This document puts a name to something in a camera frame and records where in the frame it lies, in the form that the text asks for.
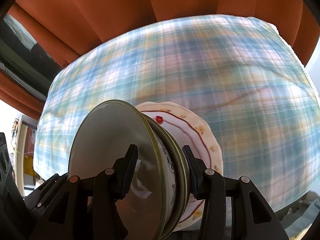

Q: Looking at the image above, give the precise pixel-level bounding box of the orange curtain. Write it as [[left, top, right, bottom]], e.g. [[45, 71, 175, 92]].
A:
[[0, 67, 50, 114], [7, 0, 318, 68]]

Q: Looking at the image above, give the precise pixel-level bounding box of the white bowl leaf print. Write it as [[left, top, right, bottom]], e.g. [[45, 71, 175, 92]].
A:
[[67, 99, 178, 240]]

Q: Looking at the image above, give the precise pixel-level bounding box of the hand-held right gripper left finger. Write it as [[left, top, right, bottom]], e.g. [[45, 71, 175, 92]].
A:
[[31, 144, 138, 240]]

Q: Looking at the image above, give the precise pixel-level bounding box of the plaid tablecloth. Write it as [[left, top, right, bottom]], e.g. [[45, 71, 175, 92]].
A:
[[34, 15, 320, 228]]

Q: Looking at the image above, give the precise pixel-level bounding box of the pale blue cloth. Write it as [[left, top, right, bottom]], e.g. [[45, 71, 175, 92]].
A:
[[275, 192, 320, 232]]

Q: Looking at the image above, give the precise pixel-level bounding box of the small red-flower plate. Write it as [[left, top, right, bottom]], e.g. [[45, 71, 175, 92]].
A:
[[135, 102, 213, 220]]

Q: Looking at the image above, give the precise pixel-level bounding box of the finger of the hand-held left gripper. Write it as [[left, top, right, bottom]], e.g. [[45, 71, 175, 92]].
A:
[[25, 173, 69, 220]]

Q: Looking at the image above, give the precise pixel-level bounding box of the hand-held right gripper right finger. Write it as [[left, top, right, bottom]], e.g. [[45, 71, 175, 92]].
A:
[[182, 145, 287, 240]]

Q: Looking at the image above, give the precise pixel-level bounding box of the glass door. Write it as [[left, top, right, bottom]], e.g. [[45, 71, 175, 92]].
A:
[[0, 12, 63, 100]]

